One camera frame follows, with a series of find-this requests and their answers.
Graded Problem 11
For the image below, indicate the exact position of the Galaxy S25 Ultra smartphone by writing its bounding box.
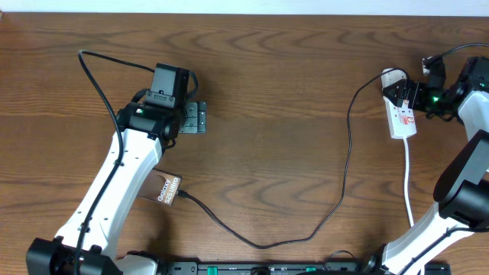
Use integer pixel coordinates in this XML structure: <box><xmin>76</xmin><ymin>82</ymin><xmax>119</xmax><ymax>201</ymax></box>
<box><xmin>138</xmin><ymin>169</ymin><xmax>182</xmax><ymax>206</ymax></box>

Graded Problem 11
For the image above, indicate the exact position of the black USB charging cable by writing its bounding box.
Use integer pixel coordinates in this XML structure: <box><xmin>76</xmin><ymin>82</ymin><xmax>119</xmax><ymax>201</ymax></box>
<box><xmin>176</xmin><ymin>67</ymin><xmax>411</xmax><ymax>250</ymax></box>

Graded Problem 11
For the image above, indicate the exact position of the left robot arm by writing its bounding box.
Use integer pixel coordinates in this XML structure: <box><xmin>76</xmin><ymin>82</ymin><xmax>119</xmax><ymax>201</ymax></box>
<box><xmin>26</xmin><ymin>63</ymin><xmax>206</xmax><ymax>274</ymax></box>

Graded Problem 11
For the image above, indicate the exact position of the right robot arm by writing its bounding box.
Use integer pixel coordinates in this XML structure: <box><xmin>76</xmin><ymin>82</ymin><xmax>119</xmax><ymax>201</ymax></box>
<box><xmin>361</xmin><ymin>56</ymin><xmax>488</xmax><ymax>274</ymax></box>

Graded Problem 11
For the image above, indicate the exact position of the white power strip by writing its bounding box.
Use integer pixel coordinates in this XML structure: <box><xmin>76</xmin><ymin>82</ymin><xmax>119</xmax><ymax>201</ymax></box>
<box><xmin>381</xmin><ymin>68</ymin><xmax>416</xmax><ymax>140</ymax></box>

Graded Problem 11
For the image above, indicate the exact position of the white power strip cord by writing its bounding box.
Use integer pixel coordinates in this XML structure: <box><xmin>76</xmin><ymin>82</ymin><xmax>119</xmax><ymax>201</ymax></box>
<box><xmin>403</xmin><ymin>137</ymin><xmax>426</xmax><ymax>275</ymax></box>

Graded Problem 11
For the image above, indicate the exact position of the left camera black cable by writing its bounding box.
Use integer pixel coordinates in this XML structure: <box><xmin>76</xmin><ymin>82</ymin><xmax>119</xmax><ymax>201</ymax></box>
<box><xmin>72</xmin><ymin>49</ymin><xmax>199</xmax><ymax>275</ymax></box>

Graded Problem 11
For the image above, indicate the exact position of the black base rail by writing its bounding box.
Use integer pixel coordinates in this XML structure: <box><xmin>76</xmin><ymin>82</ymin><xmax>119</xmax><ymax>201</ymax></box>
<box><xmin>164</xmin><ymin>260</ymin><xmax>452</xmax><ymax>275</ymax></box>

